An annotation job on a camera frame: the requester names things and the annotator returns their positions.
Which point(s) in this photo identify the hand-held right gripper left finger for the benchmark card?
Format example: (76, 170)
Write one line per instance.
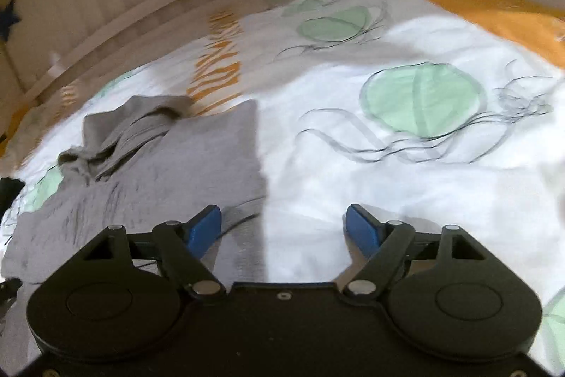
(204, 227)

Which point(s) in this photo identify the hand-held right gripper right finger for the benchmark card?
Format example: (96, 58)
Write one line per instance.
(359, 229)

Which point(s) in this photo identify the grey knit sweater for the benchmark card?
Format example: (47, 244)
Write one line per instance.
(167, 182)

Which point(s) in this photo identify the white duvet with green print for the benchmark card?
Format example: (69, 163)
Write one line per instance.
(353, 178)

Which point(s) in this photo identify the black cloth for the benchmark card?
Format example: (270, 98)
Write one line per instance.
(9, 196)

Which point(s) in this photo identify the orange bed sheet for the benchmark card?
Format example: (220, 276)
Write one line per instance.
(485, 6)

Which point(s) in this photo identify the dark blue star decoration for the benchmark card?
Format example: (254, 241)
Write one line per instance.
(8, 20)

